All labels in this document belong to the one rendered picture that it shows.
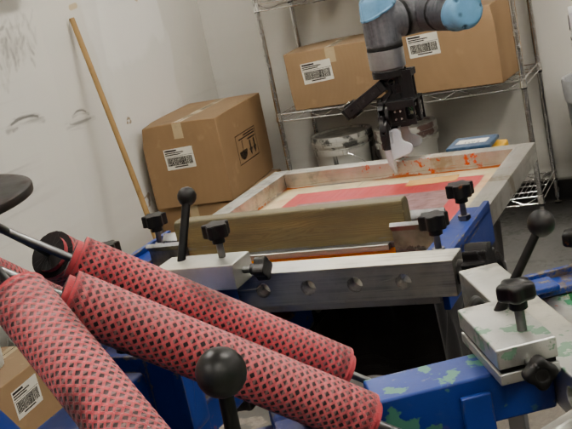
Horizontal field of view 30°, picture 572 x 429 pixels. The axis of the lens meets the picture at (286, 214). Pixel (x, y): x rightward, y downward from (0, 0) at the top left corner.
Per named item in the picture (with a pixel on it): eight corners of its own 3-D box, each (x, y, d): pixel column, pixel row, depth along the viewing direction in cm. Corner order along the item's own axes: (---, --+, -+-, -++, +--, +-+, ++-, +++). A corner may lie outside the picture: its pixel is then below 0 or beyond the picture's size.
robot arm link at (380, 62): (362, 54, 218) (374, 48, 225) (366, 77, 219) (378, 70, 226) (397, 49, 215) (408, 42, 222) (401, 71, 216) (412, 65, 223)
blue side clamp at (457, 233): (466, 243, 176) (459, 203, 174) (495, 241, 174) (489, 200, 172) (416, 311, 149) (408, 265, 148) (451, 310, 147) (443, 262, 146)
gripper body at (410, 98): (417, 128, 218) (407, 69, 215) (377, 133, 221) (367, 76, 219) (426, 119, 225) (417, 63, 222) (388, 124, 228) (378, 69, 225)
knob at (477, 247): (460, 288, 143) (450, 237, 142) (501, 286, 141) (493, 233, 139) (446, 309, 137) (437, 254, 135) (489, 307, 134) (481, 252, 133)
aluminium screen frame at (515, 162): (277, 188, 241) (274, 172, 240) (537, 159, 216) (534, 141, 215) (90, 323, 171) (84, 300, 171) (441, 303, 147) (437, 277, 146)
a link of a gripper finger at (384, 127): (388, 150, 219) (384, 107, 219) (381, 151, 220) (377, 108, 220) (396, 150, 223) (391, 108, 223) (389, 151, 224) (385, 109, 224)
